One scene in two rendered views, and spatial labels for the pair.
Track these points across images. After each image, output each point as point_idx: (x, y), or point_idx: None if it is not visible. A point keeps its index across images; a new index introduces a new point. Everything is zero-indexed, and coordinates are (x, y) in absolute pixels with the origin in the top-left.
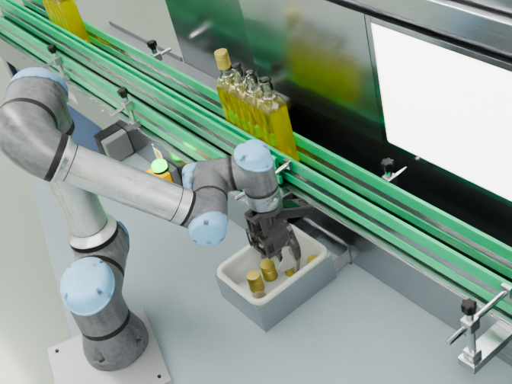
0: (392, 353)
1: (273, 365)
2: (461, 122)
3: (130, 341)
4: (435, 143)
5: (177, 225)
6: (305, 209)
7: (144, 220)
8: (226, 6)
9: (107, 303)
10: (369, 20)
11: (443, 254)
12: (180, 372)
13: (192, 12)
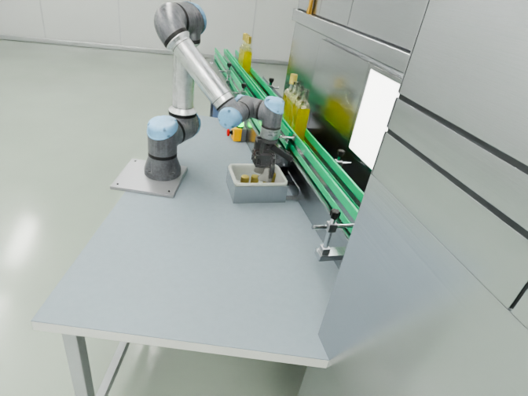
0: (286, 241)
1: (225, 216)
2: None
3: (167, 169)
4: (371, 149)
5: (230, 152)
6: (287, 155)
7: (218, 143)
8: (311, 66)
9: (165, 139)
10: (370, 67)
11: (341, 198)
12: (180, 196)
13: (296, 70)
